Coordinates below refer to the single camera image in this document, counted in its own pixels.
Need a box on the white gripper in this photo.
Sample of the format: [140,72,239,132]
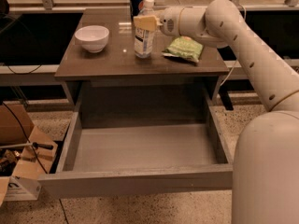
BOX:
[134,7,181,36]

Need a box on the clear plastic water bottle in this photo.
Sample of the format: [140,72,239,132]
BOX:
[135,0,155,58]

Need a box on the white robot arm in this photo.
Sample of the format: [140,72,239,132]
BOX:
[134,0,299,224]

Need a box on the grey cabinet counter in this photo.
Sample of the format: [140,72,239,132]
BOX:
[55,8,228,107]

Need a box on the open grey drawer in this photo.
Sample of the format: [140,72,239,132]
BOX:
[38,83,233,198]

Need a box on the blue pepsi can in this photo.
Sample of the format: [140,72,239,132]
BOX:
[129,0,143,18]

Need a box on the green chip bag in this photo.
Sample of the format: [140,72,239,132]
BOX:
[163,36,204,63]

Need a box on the white ceramic bowl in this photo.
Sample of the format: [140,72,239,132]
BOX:
[75,25,109,53]

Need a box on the black-tipped metal rod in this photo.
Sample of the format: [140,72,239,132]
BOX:
[0,142,53,150]

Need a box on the cardboard box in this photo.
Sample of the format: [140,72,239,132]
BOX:
[0,105,58,205]

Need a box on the white cable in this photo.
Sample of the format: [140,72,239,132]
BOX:
[220,4,248,88]

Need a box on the black cable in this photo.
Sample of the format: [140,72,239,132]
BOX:
[0,14,71,224]

